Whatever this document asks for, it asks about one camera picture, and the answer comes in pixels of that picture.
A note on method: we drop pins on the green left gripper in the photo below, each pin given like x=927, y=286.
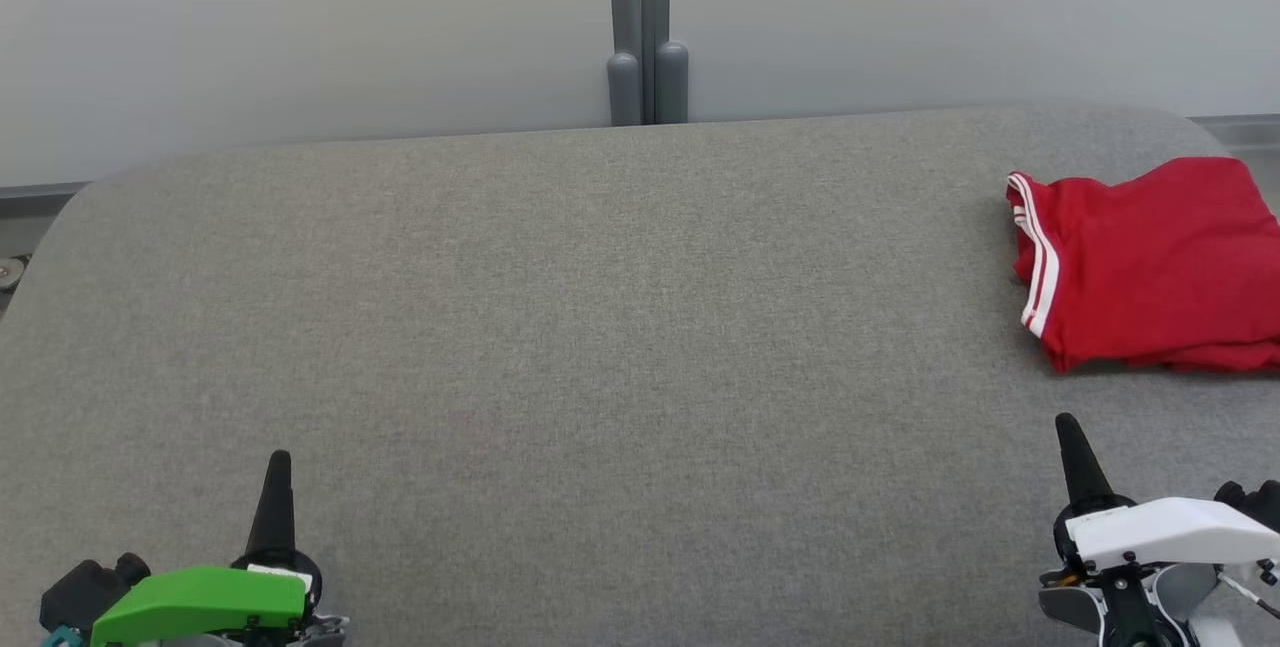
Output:
x=190, y=602

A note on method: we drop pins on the grey partition post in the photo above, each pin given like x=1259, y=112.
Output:
x=645, y=7

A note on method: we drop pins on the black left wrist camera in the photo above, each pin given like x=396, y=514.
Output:
x=85, y=592

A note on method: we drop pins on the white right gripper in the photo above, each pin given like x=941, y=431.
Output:
x=1160, y=532

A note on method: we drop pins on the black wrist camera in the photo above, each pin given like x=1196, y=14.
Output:
x=1255, y=502
x=85, y=592

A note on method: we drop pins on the grey wall baseboard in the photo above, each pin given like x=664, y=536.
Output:
x=1245, y=132
x=30, y=199

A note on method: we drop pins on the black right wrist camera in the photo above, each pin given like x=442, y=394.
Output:
x=1255, y=502

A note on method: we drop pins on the teal left camera connector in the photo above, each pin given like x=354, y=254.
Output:
x=60, y=639

